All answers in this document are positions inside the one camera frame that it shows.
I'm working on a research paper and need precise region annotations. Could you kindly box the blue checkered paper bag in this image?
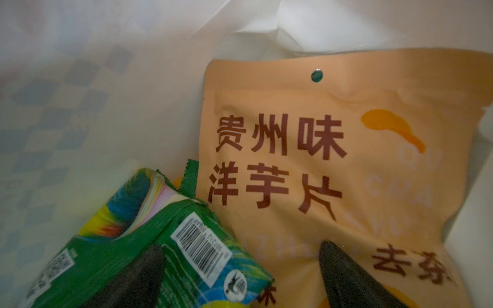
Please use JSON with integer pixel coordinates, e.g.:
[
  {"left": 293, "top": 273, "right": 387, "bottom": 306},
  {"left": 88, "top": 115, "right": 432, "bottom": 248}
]
[{"left": 1, "top": 1, "right": 492, "bottom": 307}]

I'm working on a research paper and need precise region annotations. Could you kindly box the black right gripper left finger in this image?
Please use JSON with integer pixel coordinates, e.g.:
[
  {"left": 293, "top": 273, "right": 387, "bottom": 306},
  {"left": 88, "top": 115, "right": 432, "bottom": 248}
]
[{"left": 81, "top": 245, "right": 166, "bottom": 307}]

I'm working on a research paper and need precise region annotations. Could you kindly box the orange potato chip bag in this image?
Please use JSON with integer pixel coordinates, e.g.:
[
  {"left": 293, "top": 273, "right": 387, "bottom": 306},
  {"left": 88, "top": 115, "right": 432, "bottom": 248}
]
[{"left": 197, "top": 49, "right": 492, "bottom": 307}]

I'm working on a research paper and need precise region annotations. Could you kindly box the green snack bag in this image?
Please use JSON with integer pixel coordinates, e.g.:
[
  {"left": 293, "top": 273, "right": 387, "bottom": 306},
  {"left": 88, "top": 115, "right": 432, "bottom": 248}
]
[{"left": 18, "top": 160, "right": 273, "bottom": 307}]

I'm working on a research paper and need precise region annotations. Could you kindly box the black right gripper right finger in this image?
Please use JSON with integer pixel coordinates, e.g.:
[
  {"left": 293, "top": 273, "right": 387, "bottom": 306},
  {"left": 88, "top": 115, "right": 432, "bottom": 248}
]
[{"left": 318, "top": 241, "right": 406, "bottom": 308}]

